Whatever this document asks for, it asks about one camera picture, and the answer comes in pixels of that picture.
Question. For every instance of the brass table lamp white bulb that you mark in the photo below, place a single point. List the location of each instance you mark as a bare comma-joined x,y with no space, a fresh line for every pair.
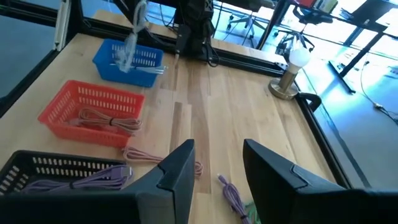
284,88

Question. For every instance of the black office chair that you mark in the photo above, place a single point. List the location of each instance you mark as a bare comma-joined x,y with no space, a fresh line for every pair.
242,25
308,18

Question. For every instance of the black background desk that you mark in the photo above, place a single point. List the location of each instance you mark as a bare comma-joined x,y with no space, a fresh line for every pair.
357,56

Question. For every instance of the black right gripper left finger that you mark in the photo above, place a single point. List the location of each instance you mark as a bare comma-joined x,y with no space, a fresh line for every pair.
155,202

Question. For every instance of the silver aluminium bracket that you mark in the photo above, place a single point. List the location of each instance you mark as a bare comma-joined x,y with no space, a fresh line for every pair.
62,25

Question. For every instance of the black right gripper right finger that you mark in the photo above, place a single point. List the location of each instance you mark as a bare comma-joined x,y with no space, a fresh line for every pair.
295,199

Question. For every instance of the red plastic basket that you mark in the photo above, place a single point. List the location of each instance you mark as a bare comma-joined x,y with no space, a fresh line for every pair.
93,136

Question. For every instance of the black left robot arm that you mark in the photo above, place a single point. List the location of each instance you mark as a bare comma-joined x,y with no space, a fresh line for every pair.
194,28

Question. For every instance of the blue plastic basket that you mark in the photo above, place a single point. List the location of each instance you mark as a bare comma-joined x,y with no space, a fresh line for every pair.
124,79

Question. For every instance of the black plastic basket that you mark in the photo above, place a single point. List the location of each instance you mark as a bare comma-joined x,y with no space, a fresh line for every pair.
62,155

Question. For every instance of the black frame clamp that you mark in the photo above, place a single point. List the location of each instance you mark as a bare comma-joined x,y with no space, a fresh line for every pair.
311,98

